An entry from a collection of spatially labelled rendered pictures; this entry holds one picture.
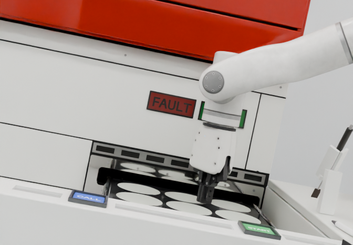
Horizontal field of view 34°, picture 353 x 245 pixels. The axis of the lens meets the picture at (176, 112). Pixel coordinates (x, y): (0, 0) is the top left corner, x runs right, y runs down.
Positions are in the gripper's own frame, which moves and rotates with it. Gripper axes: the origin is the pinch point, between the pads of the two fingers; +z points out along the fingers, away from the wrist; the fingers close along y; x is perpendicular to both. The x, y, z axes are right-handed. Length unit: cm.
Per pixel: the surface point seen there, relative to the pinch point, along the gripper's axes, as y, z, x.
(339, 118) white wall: -95, -21, 161
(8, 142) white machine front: -39, 0, -32
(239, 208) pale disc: 1.3, 2.8, 9.8
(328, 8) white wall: -104, -75, 146
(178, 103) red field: -18.3, -18.0, 1.3
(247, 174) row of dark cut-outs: -8.0, -3.8, 19.1
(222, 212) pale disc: 4.9, 2.8, 1.6
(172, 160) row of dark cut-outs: -18.1, -3.8, 2.7
